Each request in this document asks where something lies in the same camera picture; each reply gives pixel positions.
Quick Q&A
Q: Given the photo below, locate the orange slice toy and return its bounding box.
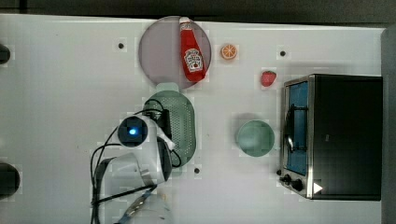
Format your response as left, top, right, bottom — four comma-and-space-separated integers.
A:
220, 44, 237, 60

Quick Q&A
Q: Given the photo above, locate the black cylinder lower post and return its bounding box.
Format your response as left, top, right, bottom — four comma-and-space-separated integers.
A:
0, 163, 21, 200

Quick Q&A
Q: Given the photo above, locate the black cylinder post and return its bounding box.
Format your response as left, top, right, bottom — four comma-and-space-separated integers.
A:
0, 44, 11, 64
0, 163, 21, 200

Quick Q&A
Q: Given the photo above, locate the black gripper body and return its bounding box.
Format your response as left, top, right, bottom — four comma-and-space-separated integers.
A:
151, 109, 172, 138

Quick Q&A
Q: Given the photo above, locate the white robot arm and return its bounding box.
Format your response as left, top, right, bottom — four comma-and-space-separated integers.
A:
90, 109, 176, 224

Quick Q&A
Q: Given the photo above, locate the grey round plate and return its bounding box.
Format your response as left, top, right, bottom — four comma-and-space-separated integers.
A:
138, 16, 195, 89

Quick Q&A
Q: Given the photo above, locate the red ketchup bottle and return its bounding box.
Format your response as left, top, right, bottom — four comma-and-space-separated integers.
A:
179, 17, 206, 82

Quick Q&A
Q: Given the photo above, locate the red strawberry toy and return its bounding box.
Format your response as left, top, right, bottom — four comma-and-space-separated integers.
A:
261, 71, 276, 87

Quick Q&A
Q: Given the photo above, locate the black toaster oven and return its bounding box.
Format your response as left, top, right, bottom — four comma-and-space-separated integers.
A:
277, 74, 383, 201

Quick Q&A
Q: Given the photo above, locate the black cylinder upper post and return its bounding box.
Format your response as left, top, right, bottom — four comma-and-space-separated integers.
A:
0, 44, 11, 64

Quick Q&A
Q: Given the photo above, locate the green oval strainer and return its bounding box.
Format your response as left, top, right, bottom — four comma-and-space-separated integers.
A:
144, 82, 196, 168

